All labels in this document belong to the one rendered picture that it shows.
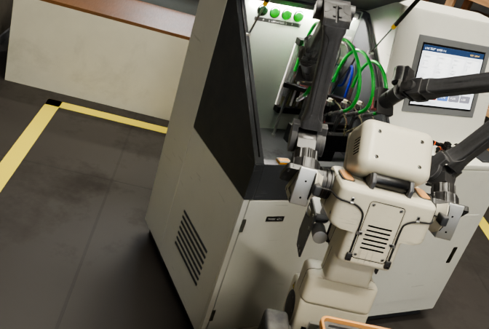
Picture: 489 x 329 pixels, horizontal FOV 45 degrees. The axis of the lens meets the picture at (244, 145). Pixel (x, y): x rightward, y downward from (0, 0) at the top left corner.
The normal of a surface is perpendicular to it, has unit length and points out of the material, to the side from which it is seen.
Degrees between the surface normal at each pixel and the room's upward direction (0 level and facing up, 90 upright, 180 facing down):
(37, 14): 90
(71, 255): 0
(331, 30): 89
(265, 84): 90
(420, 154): 48
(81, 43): 90
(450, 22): 76
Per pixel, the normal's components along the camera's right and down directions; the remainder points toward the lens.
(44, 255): 0.27, -0.87
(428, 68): 0.45, 0.28
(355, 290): 0.06, 0.32
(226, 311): 0.40, 0.50
